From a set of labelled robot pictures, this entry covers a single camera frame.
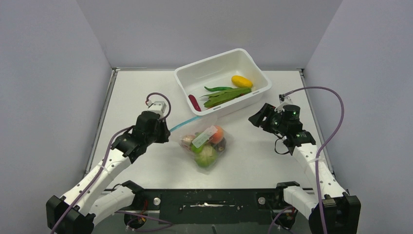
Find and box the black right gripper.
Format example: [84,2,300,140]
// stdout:
[249,103,288,135]

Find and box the beige garlic bulb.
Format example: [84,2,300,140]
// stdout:
[181,135,196,149]

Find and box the green bell pepper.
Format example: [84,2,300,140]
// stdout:
[190,143,204,154]

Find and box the orange peach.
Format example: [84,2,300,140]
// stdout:
[209,125,224,144]

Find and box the dark red apple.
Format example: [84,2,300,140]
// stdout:
[214,138,226,153]

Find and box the clear zip top bag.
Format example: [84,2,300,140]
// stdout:
[170,115,234,175]

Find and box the green cabbage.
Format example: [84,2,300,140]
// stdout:
[194,145,218,168]

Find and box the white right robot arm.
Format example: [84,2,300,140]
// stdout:
[248,103,361,234]

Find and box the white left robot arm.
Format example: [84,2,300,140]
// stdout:
[46,108,170,234]

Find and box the yellow mango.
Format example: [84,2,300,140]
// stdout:
[231,76,253,88]

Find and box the green leafy vegetable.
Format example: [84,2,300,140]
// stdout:
[199,88,252,109]

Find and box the green chili pepper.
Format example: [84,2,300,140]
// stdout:
[204,86,232,92]

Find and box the white plastic bin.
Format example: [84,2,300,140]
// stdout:
[174,48,272,117]

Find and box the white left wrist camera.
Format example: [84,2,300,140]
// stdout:
[146,100,167,119]

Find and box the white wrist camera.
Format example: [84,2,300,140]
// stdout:
[146,100,167,119]
[275,94,293,113]

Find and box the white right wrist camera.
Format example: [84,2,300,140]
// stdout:
[275,94,293,113]

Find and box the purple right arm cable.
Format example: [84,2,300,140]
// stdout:
[267,86,345,234]

